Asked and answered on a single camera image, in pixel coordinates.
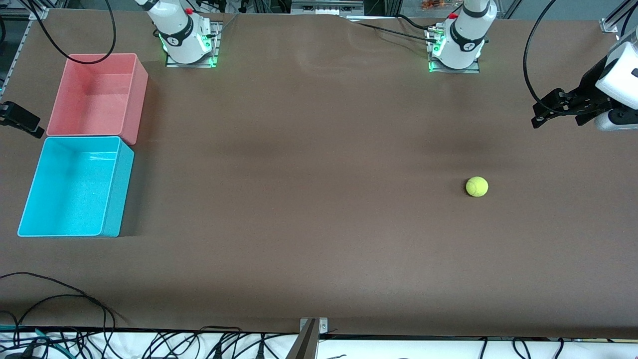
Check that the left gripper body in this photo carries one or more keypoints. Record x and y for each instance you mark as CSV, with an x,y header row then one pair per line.
x,y
591,82

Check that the yellow-green tennis ball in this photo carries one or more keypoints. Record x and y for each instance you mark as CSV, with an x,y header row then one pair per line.
x,y
477,186

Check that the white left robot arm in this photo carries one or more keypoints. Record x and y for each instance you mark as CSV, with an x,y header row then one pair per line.
x,y
466,37

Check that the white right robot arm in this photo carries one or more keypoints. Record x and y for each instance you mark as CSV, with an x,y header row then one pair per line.
x,y
174,30

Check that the pink plastic bin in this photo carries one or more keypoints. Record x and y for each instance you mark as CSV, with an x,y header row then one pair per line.
x,y
94,99

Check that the blue plastic bin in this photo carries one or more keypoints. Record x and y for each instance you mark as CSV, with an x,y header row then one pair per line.
x,y
70,189

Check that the orange object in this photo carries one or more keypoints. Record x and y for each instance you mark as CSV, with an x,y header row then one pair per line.
x,y
438,4

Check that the grey metal box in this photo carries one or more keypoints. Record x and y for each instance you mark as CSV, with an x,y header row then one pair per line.
x,y
326,7

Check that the black plug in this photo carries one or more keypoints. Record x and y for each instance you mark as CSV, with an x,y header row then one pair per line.
x,y
261,349

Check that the grey metal bar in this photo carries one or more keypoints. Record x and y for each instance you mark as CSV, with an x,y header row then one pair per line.
x,y
304,346

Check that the aluminium corner bracket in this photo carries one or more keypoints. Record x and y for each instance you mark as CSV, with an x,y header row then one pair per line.
x,y
39,13
610,26

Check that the aluminium frame profile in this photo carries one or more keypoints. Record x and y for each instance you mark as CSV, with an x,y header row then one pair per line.
x,y
623,10

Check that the aluminium frame rail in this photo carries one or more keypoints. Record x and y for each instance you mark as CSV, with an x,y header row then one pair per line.
x,y
20,42

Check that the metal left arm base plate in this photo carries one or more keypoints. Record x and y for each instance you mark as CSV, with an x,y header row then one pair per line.
x,y
471,70

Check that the small metal table bracket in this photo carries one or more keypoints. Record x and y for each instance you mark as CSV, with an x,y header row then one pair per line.
x,y
323,326

